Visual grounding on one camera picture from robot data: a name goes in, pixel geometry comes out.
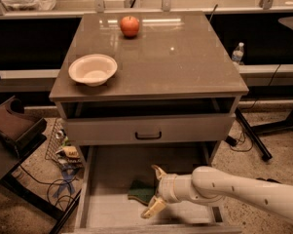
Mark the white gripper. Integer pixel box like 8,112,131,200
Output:
141,165,199,218

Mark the green yellow sponge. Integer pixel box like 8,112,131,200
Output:
128,180,156,206

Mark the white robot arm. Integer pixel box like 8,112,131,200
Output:
141,165,293,224

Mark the open middle drawer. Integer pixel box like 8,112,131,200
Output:
73,143,241,234

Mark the closed top drawer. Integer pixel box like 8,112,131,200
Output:
62,114,235,145

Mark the grey drawer cabinet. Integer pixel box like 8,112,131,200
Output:
49,11,249,234

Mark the black table leg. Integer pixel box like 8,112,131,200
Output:
235,108,273,162

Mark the white bowl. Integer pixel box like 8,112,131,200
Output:
68,54,118,87

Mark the dark brown chair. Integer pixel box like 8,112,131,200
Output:
0,70,64,221

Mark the clear water bottle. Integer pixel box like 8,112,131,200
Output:
232,42,244,65

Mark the red apple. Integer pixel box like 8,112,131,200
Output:
120,16,139,38

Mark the black drawer handle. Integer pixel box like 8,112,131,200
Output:
134,132,162,140

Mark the black floor cable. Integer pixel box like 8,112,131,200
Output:
18,164,82,213

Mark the wire mesh basket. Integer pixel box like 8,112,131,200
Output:
45,119,83,171

